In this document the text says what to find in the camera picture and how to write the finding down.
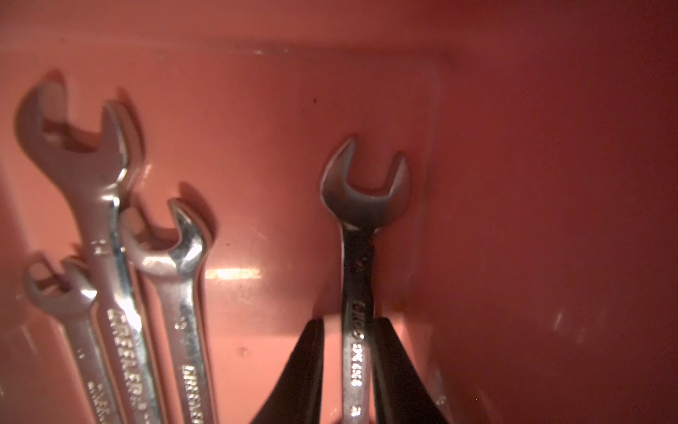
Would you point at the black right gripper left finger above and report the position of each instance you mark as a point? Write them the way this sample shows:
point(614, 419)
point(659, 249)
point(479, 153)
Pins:
point(297, 395)

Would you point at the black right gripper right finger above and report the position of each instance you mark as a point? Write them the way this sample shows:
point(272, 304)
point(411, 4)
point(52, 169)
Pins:
point(400, 396)

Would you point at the medium silver Greener wrench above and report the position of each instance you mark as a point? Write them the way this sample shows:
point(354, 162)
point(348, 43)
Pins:
point(175, 272)

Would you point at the pink plastic storage box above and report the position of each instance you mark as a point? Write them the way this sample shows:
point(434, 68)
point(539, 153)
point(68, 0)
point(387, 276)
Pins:
point(533, 276)

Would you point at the dark silver small wrench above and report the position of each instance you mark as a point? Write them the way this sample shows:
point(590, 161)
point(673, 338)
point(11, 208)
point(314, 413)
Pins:
point(360, 213)

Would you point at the small silver Greener wrench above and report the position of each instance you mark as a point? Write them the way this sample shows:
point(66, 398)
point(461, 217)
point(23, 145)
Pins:
point(69, 297)

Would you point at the large silver Greener wrench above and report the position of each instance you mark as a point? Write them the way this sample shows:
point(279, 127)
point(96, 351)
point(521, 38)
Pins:
point(95, 184)

